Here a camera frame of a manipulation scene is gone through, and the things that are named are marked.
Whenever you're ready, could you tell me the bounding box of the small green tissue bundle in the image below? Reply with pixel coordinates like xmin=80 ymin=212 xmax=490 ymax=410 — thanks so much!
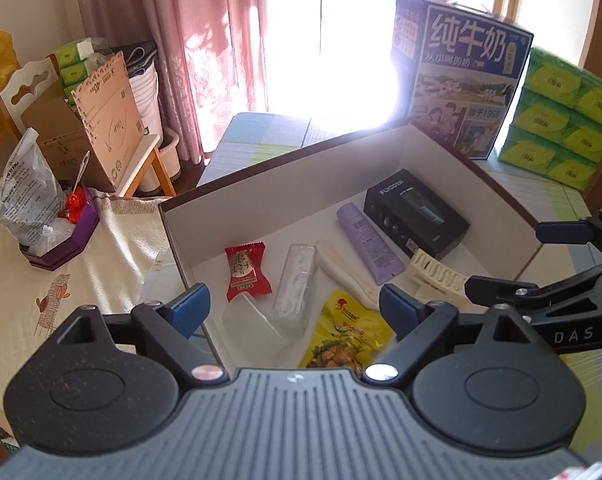
xmin=55 ymin=40 xmax=99 ymax=101

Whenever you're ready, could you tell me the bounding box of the frosted plastic case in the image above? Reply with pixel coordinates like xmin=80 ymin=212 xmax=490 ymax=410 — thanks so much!
xmin=221 ymin=292 xmax=292 ymax=361

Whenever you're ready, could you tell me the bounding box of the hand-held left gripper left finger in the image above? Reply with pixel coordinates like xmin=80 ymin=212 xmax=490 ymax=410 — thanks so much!
xmin=56 ymin=283 xmax=227 ymax=386

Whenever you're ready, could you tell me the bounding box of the black product box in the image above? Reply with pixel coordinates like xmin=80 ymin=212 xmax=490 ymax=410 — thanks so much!
xmin=363 ymin=169 xmax=470 ymax=260

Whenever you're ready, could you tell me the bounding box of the cream zigzag hair clip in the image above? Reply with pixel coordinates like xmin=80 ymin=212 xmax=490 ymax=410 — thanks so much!
xmin=405 ymin=248 xmax=474 ymax=293

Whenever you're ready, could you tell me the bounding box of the red ornament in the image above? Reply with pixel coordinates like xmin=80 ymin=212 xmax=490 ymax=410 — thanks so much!
xmin=64 ymin=190 xmax=84 ymax=223

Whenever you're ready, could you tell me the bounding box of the kraft paper box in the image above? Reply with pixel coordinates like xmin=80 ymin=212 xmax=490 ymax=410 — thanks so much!
xmin=71 ymin=52 xmax=144 ymax=188

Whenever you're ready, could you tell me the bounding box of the purple box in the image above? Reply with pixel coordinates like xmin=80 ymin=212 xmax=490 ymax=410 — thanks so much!
xmin=18 ymin=182 xmax=102 ymax=272

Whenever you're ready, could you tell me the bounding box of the yellow snack packet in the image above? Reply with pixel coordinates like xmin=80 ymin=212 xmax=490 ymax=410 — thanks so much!
xmin=298 ymin=290 xmax=397 ymax=371

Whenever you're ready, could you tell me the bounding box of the wooden chair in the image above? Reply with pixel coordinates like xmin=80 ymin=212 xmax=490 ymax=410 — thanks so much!
xmin=0 ymin=57 xmax=179 ymax=198

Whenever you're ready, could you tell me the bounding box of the clear packet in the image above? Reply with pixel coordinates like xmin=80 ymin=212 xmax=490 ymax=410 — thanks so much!
xmin=273 ymin=244 xmax=317 ymax=336

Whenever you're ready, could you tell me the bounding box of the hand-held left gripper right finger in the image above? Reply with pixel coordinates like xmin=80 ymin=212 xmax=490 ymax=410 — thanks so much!
xmin=365 ymin=283 xmax=562 ymax=386

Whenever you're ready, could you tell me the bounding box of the thin metal utensil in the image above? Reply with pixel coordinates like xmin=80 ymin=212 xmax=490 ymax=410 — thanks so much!
xmin=71 ymin=150 xmax=91 ymax=196

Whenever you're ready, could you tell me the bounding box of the white toothbrush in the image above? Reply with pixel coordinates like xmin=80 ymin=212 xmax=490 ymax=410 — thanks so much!
xmin=315 ymin=240 xmax=382 ymax=308

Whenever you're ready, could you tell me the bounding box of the blue milk carton box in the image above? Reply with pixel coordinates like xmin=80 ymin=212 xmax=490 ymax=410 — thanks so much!
xmin=390 ymin=0 xmax=534 ymax=161

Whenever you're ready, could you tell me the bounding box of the red candy packet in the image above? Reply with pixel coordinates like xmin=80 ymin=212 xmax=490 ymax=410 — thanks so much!
xmin=224 ymin=241 xmax=273 ymax=302

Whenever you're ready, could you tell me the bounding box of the pink curtain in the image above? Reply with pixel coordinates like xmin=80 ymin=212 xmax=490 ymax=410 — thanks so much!
xmin=71 ymin=0 xmax=272 ymax=166

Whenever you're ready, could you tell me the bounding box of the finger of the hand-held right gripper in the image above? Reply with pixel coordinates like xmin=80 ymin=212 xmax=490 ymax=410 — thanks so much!
xmin=465 ymin=260 xmax=602 ymax=321
xmin=536 ymin=210 xmax=602 ymax=261

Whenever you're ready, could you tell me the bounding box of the cream printed cloth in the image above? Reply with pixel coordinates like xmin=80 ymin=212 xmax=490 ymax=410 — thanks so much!
xmin=0 ymin=192 xmax=187 ymax=411

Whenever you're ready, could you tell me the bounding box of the stack of green tissue packs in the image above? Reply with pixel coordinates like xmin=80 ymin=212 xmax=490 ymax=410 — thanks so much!
xmin=498 ymin=45 xmax=602 ymax=192

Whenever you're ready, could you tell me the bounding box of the printed clear plastic bag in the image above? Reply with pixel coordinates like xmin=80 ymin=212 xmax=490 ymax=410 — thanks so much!
xmin=0 ymin=127 xmax=69 ymax=256

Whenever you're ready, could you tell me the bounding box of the purple tube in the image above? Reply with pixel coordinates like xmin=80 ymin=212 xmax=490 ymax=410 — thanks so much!
xmin=337 ymin=202 xmax=407 ymax=286

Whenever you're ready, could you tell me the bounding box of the white cardboard box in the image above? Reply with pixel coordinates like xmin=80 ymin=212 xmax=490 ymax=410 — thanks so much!
xmin=158 ymin=122 xmax=544 ymax=376

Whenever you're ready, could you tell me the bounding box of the brown cardboard box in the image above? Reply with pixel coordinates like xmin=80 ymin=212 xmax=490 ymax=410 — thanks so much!
xmin=21 ymin=97 xmax=117 ymax=193

